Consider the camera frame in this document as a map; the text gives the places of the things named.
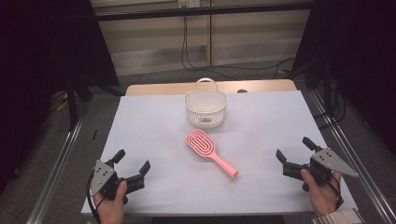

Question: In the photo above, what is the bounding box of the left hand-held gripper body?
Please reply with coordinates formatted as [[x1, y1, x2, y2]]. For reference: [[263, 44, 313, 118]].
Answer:
[[92, 159, 147, 200]]

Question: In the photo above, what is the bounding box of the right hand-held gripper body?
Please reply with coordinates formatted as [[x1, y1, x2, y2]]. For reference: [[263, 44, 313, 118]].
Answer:
[[283, 147, 359, 183]]

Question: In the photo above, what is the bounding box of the pink hairbrush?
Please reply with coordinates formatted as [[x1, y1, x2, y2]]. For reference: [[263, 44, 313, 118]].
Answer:
[[185, 129, 240, 180]]

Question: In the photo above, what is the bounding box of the white plastic basket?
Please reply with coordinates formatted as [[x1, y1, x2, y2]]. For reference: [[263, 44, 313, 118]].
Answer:
[[184, 77, 229, 129]]

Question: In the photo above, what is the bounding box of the person's left hand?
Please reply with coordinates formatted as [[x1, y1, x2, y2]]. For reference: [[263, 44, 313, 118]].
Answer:
[[92, 180, 128, 224]]

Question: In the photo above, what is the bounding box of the person's right hand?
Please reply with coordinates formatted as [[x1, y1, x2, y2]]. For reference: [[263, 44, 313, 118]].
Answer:
[[301, 169, 344, 217]]

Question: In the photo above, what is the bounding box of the black metal stand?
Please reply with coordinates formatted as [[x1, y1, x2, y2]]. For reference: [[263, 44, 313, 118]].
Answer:
[[65, 74, 94, 131]]

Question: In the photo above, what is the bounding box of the wooden table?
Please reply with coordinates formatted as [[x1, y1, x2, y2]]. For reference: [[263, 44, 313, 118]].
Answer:
[[125, 78, 297, 96]]

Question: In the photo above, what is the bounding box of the black curtain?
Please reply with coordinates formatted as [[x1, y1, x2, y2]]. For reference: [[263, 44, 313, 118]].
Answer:
[[291, 0, 396, 155], [0, 0, 121, 195]]

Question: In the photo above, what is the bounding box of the black horizontal bar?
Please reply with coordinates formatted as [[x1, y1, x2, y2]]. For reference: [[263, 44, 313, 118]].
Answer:
[[92, 2, 314, 22]]

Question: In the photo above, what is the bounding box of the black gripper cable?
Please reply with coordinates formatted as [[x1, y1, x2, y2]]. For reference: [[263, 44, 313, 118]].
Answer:
[[86, 173, 106, 224], [321, 173, 345, 210]]

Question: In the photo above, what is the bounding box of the aluminium floor rail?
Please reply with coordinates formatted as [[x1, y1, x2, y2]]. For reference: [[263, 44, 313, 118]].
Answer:
[[26, 113, 88, 224], [310, 91, 396, 224]]

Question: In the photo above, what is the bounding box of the bundle of black floor cables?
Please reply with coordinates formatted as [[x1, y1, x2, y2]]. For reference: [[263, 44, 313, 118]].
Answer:
[[313, 85, 347, 129]]

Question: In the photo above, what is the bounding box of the black wall cable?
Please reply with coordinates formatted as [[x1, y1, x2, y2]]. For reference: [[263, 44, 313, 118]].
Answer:
[[181, 15, 297, 80]]

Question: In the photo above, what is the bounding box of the white wall socket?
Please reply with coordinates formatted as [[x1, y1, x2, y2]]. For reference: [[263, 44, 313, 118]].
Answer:
[[177, 0, 201, 8]]

